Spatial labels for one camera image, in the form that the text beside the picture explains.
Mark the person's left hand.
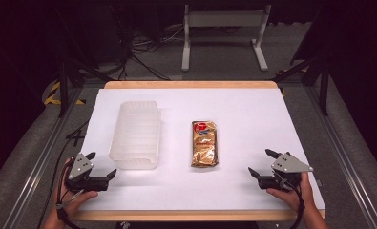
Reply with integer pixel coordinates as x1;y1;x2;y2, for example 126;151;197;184
51;156;99;221

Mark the aluminium floor rail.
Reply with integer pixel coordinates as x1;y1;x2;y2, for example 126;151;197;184
2;87;84;229
304;85;377;229

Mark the translucent plastic container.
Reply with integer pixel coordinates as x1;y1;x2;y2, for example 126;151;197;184
108;100;162;171

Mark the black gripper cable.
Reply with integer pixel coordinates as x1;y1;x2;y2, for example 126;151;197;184
279;177;306;229
55;163;86;229

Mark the yellow black hazard tape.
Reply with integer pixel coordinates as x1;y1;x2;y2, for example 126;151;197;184
42;80;87;107

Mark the person's right hand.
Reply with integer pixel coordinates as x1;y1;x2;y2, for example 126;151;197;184
265;172;317;214

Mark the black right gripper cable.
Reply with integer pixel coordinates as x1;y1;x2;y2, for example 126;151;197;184
279;177;306;229

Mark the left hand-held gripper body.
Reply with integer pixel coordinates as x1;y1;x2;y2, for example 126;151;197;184
64;153;111;194

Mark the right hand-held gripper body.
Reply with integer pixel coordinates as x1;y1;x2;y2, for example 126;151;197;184
257;152;314;193

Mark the bundle of black floor cables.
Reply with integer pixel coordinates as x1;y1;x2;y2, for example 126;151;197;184
111;23;185;81

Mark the white metal stand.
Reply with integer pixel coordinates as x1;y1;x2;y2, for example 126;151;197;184
180;3;272;73

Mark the gold foil snack packet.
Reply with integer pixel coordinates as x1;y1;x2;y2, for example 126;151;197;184
190;120;220;169

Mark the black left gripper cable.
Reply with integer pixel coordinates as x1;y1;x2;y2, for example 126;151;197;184
55;163;86;229

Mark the black tripod stand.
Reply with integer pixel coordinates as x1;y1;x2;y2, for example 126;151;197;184
269;56;333;117
55;58;115;118

